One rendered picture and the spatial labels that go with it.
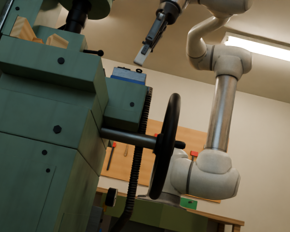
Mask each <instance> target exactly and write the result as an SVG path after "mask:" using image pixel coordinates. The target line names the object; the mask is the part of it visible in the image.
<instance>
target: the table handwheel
mask: <svg viewBox="0 0 290 232"><path fill-rule="evenodd" d="M180 107H181V97H180V95H179V94H178V93H173V94H172V95H171V96H170V98H169V101H168V105H167V109H166V113H165V117H164V120H163V125H162V130H161V133H159V134H158V135H157V137H155V136H150V135H146V134H142V133H137V132H132V131H128V130H124V129H120V128H115V127H110V126H106V125H103V126H102V128H101V131H100V138H103V139H108V140H113V141H117V142H121V143H125V144H129V145H134V146H139V147H143V148H147V149H151V150H154V154H155V155H156V157H155V161H154V166H153V171H152V175H151V182H150V188H149V197H150V198H151V199H152V200H157V199H158V198H159V197H160V195H161V192H162V189H163V186H164V183H165V179H166V176H167V172H168V168H169V164H170V160H171V156H172V155H173V151H174V146H175V140H176V139H175V136H176V132H177V127H178V122H179V116H180Z"/></svg>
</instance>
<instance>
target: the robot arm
mask: <svg viewBox="0 0 290 232"><path fill-rule="evenodd" d="M252 3H253V0H160V5H159V7H158V9H157V10H156V19H155V21H154V23H153V25H152V27H151V29H150V31H149V33H148V35H147V37H146V38H145V40H146V41H143V42H142V44H144V45H143V46H142V48H141V50H140V51H139V53H138V55H137V56H136V58H135V60H134V61H133V63H134V64H136V65H138V66H140V67H142V66H143V64H144V62H145V60H146V59H147V57H148V55H149V54H150V53H151V52H153V49H154V48H155V46H156V45H157V43H158V42H159V40H160V39H161V38H162V34H163V32H164V31H165V30H166V28H167V25H172V24H174V23H175V21H176V20H177V18H178V17H180V16H181V15H182V13H183V12H184V10H185V8H186V7H187V5H188V4H199V5H203V6H206V7H207V9H208V10H209V11H210V13H211V14H212V15H213V16H212V17H210V18H208V19H206V20H204V21H202V22H200V23H198V24H197V25H195V26H194V27H192V28H191V30H190V31H189V33H188V36H187V45H186V57H187V60H188V62H189V64H190V65H191V67H192V68H194V69H196V70H209V71H214V75H215V78H216V83H215V91H214V96H213V102H212V108H211V113H210V119H209V127H208V132H207V138H206V144H205V150H203V151H201V152H200V153H199V154H198V157H197V159H196V161H192V160H189V159H188V155H187V153H186V152H185V151H183V150H182V149H177V148H174V151H173V155H172V156H171V160H170V164H169V168H168V172H167V176H166V179H165V183H164V186H163V189H162V192H161V195H160V197H159V198H158V199H157V200H152V199H151V198H150V197H149V188H150V182H151V176H150V181H149V188H148V192H147V194H145V195H138V196H137V199H141V200H146V201H152V202H156V203H163V204H166V205H169V206H173V207H176V208H179V209H183V210H186V211H187V209H185V208H183V207H182V206H180V198H181V195H182V194H188V195H192V196H195V197H199V198H204V199H209V200H224V199H229V198H232V197H235V196H236V195H237V192H238V187H239V183H240V179H241V177H240V175H239V172H238V171H237V169H236V168H232V160H231V158H230V156H229V155H228V154H227V153H226V152H227V146H228V139H229V133H230V126H231V120H232V111H233V106H234V99H235V93H236V87H237V82H238V81H239V80H240V78H241V76H242V75H243V74H247V73H248V72H250V70H251V69H252V64H253V54H252V53H251V52H250V51H249V50H247V49H245V48H242V47H239V46H231V45H209V44H205V42H204V41H203V39H202V37H204V36H206V35H208V34H209V33H211V32H213V31H215V30H217V29H219V28H221V27H222V26H224V25H225V24H226V23H227V22H228V21H229V19H230V18H231V17H232V16H233V15H238V14H242V13H245V12H247V11H248V10H249V9H250V8H251V6H252ZM153 166H154V165H153ZM152 171H153V167H152ZM152 171H151V175H152Z"/></svg>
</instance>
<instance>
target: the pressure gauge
mask: <svg viewBox="0 0 290 232"><path fill-rule="evenodd" d="M117 194H118V189H116V188H111V187H110V188H109V189H108V192H107V196H106V200H105V202H103V205H102V208H104V210H103V211H104V212H106V209H107V206H109V207H114V206H115V203H116V199H115V198H116V197H117Z"/></svg>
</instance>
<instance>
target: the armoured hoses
mask: <svg viewBox="0 0 290 232"><path fill-rule="evenodd" d="M152 91H153V88H152V87H148V88H147V94H146V98H145V103H144V107H143V111H142V115H141V119H140V123H139V129H138V133H142V134H145V133H146V128H147V122H148V115H149V110H150V104H151V98H152ZM142 154H143V147H139V146H135V150H134V155H133V162H132V167H131V168H132V169H131V174H130V179H129V180H130V181H129V184H128V185H129V186H128V192H127V199H126V204H125V209H124V211H123V213H122V215H121V216H120V217H119V219H118V220H117V221H116V222H115V224H114V225H113V226H112V227H111V228H110V231H109V232H120V231H121V229H122V228H123V227H124V226H125V224H126V223H127V222H128V221H129V219H130V217H131V216H132V213H133V208H134V202H135V197H136V191H137V184H138V179H139V178H138V177H139V170H140V165H141V164H140V163H141V160H142V159H141V158H142Z"/></svg>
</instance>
